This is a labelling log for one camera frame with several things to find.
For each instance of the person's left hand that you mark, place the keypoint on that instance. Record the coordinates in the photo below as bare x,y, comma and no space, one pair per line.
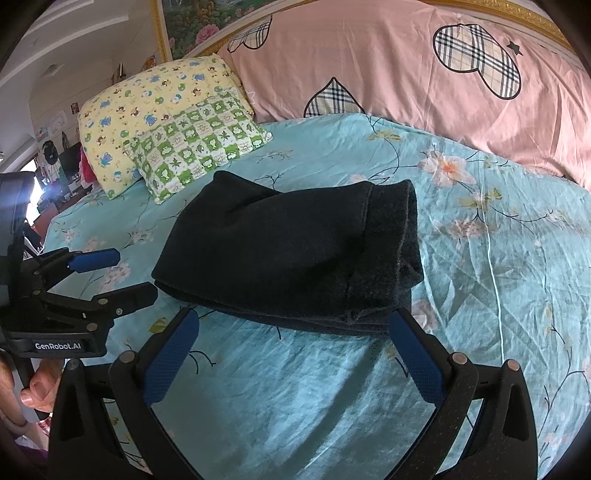
41,387

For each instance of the teal floral bedsheet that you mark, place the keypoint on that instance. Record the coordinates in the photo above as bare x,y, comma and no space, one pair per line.
461,277

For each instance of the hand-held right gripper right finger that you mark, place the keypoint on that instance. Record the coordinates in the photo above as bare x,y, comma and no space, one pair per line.
418,360

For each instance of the black pants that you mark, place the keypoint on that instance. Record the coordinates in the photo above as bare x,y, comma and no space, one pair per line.
286,249

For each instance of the green checked pillow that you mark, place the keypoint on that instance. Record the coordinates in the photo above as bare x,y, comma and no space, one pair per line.
194,138

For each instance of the pink quilt with plaid hearts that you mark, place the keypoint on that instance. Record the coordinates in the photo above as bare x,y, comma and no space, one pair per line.
369,55

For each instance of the black cap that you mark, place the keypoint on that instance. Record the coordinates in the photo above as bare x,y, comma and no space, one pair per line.
49,152

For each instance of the person's left forearm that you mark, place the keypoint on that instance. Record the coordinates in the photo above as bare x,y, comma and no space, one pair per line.
18,436

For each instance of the black monitor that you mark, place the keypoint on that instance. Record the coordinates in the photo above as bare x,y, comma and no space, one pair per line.
70,159

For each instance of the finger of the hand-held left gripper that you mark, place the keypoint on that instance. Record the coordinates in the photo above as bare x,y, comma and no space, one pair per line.
97,259
129,297

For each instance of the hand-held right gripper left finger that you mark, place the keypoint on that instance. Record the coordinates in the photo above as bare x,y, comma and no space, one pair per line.
168,360

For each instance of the red cloth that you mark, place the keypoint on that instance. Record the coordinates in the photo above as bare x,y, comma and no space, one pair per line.
86,168

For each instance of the yellow printed pillow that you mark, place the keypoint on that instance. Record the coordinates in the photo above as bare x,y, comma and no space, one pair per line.
129,106

